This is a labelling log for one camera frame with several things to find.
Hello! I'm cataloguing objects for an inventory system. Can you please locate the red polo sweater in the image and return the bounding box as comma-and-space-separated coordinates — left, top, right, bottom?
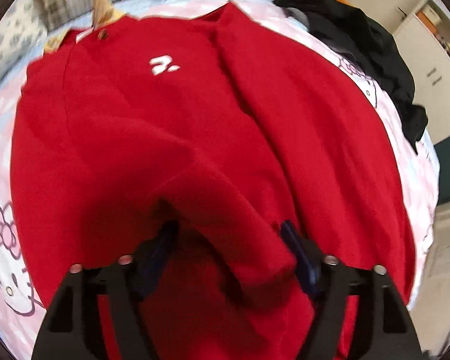
11, 3, 416, 359

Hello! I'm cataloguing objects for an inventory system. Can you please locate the pink hello kitty blanket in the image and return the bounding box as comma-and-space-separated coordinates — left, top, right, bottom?
0, 0, 441, 360

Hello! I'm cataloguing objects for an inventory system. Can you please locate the black garment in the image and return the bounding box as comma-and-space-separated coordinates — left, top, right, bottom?
273, 0, 428, 150

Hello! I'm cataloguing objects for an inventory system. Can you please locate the white wardrobe cabinet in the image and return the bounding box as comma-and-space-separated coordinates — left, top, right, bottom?
393, 0, 450, 144

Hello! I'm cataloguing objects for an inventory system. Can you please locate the light blue quilted bedspread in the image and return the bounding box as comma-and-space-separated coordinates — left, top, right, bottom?
0, 0, 312, 98

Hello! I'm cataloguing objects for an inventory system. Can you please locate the white blue floral pillow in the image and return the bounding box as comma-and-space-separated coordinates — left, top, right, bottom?
0, 0, 48, 80

